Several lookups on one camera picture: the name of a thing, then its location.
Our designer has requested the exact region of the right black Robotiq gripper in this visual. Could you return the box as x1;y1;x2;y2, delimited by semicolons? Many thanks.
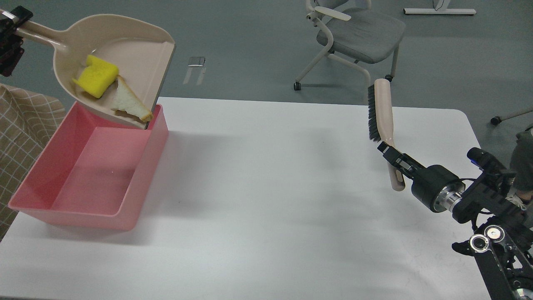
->
377;142;465;213

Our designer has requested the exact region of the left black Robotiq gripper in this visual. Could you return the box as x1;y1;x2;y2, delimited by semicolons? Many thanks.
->
0;6;34;77

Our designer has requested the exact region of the beige hand brush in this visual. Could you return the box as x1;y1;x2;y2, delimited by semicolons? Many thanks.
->
367;79;406;192

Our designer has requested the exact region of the yellow green sponge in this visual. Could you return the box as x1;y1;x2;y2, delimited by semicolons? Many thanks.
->
72;55;119;98

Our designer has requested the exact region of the beige plastic dustpan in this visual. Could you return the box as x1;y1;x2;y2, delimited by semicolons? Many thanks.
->
16;14;175;129

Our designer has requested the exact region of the white bread slice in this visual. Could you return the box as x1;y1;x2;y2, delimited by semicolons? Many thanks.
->
110;75;154;122

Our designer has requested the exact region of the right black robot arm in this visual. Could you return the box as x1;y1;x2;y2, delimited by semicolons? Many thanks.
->
378;142;532;300

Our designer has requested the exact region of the pink plastic bin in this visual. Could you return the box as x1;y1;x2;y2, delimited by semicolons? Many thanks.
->
8;104;168;230

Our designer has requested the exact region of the brown checkered cloth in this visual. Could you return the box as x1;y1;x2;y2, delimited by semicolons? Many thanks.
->
0;84;65;238

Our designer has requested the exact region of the chair leg with caster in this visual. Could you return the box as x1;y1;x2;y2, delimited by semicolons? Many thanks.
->
489;107;533;126

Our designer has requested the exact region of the white sneaker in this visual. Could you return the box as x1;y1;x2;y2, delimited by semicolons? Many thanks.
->
506;190;533;210

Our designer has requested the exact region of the grey office chair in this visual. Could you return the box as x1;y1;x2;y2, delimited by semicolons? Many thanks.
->
293;0;406;91

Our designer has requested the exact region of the white desk base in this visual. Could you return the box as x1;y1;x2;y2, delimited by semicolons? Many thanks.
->
403;0;477;16

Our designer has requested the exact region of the floor socket plate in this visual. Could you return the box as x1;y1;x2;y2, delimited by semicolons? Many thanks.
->
188;56;206;67

